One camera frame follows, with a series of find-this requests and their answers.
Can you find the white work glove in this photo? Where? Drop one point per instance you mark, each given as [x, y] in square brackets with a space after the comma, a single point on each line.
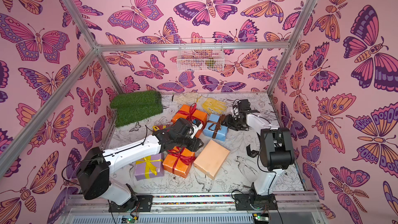
[186, 98]

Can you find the white wire basket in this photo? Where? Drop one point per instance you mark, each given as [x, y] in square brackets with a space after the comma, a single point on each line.
[201, 54]

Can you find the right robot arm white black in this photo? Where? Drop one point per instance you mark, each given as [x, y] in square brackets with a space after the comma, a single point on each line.
[276, 151]

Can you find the black printed ribbon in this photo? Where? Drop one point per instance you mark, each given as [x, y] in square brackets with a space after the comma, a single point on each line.
[253, 149]

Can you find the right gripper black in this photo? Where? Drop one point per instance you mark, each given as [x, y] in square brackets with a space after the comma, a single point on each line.
[231, 121]

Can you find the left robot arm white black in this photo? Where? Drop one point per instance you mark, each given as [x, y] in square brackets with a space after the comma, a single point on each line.
[95, 170]

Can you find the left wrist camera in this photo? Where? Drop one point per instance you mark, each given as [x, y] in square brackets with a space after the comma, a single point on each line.
[197, 127]

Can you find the yellow ribbon on purple box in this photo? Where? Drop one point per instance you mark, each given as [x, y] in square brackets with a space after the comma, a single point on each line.
[151, 165]

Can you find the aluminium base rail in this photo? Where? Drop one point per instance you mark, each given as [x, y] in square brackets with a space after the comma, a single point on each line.
[294, 207]

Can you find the dark red gift box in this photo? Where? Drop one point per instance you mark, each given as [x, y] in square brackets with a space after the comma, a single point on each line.
[160, 128]

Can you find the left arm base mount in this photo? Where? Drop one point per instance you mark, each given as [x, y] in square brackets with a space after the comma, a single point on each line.
[138, 203]

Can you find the brown ribbon bow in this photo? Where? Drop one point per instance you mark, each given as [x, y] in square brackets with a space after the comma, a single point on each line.
[217, 124]

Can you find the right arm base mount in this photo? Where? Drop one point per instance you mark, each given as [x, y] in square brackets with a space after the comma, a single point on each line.
[253, 202]

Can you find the green artificial grass mat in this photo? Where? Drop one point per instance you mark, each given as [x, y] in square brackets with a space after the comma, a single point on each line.
[136, 106]

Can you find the orange gift box front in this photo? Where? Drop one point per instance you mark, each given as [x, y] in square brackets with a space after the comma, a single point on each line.
[181, 169]

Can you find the red ribbon on front box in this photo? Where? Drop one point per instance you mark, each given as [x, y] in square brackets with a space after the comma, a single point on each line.
[182, 155]

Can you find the large orange gift box back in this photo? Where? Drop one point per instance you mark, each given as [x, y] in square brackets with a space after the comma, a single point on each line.
[198, 114]

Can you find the purple gift box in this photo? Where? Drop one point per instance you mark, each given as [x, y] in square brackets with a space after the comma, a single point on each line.
[142, 177]

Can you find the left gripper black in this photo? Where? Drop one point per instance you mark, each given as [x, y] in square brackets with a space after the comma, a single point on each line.
[196, 143]

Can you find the light blue gift box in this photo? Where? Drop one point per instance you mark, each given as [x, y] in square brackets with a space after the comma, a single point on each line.
[215, 127]

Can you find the peach gift box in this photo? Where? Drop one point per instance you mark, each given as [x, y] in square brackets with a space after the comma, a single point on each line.
[211, 159]

